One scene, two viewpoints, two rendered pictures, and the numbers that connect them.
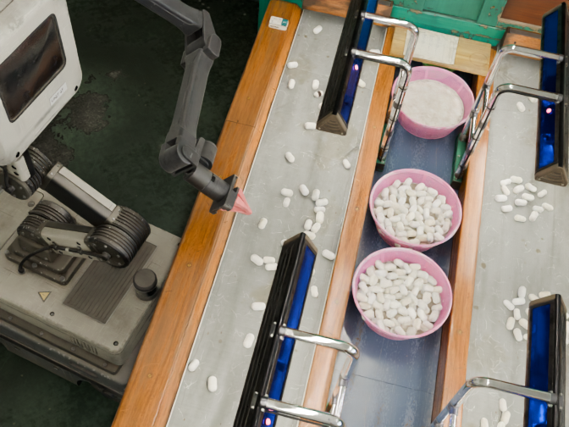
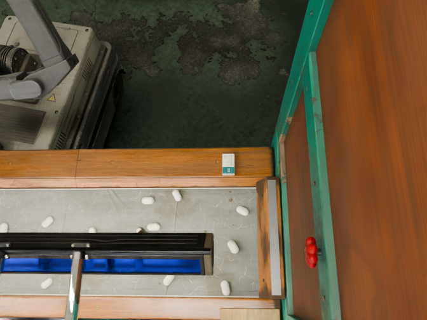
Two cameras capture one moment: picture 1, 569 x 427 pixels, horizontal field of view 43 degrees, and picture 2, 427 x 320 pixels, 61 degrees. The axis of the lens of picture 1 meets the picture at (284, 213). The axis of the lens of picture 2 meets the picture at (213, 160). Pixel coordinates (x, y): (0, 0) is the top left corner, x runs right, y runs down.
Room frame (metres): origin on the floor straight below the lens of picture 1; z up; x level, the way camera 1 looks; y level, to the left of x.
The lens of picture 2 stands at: (1.83, -0.21, 1.77)
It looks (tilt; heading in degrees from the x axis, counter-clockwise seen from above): 71 degrees down; 93
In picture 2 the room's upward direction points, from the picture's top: 10 degrees counter-clockwise
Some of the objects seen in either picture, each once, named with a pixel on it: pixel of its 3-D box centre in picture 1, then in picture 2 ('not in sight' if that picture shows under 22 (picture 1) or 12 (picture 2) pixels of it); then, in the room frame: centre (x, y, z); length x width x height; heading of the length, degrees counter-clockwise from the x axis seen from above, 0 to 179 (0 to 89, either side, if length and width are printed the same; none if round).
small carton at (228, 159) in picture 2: (278, 23); (228, 164); (1.85, 0.11, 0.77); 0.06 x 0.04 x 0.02; 84
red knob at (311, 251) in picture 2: not in sight; (312, 252); (1.95, -0.18, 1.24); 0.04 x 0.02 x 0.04; 84
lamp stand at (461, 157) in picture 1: (505, 124); not in sight; (1.43, -0.60, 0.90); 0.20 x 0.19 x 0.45; 174
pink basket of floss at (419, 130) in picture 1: (429, 106); not in sight; (1.63, -0.42, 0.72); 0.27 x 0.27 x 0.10
